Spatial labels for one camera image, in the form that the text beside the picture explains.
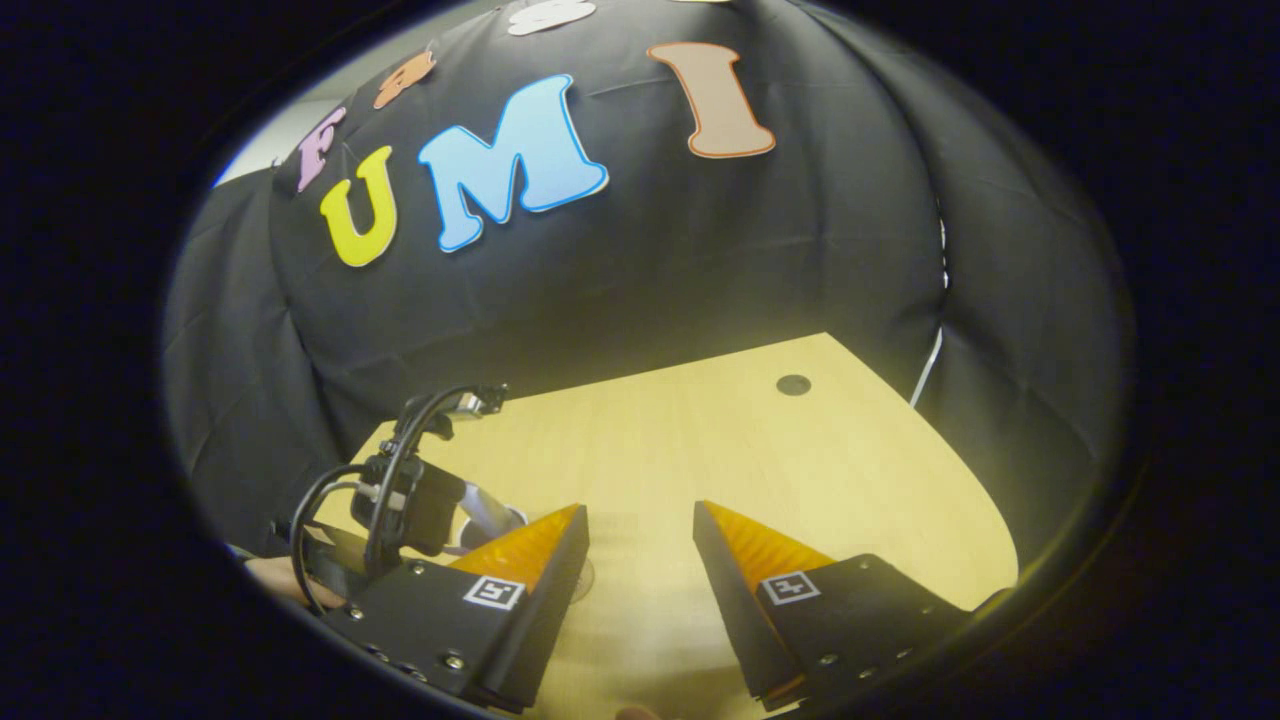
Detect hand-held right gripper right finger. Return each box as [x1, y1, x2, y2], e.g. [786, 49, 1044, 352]
[691, 500, 973, 714]

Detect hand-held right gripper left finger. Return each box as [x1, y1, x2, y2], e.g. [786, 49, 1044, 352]
[320, 503, 591, 714]

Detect light wooden desktop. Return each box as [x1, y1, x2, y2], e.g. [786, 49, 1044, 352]
[310, 332, 1021, 720]

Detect black backdrop cloth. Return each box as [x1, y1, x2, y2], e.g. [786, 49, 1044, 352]
[162, 0, 1136, 601]

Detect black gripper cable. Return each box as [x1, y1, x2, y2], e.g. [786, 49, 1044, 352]
[288, 385, 481, 616]

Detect white cable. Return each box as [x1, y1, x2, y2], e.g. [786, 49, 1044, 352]
[908, 325, 946, 409]

